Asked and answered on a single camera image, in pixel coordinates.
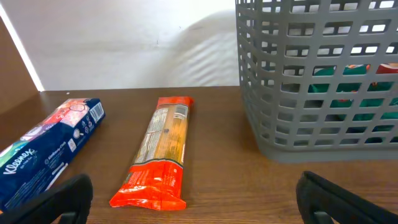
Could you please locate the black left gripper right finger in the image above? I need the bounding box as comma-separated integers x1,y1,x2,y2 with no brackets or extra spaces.
296,171,397,224

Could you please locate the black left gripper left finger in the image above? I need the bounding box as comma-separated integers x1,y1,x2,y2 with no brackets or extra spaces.
1,174,93,224

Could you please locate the blue Kleenex tissue pack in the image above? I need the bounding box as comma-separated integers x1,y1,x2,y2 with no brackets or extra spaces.
1,98,105,212

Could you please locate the green Nescafe coffee bag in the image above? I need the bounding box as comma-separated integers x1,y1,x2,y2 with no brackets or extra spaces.
307,63,398,144

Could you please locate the orange spaghetti packet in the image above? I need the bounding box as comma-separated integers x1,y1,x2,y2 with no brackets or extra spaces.
109,96,193,210

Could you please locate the grey plastic basket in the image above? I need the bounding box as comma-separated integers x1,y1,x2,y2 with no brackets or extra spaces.
235,0,397,162

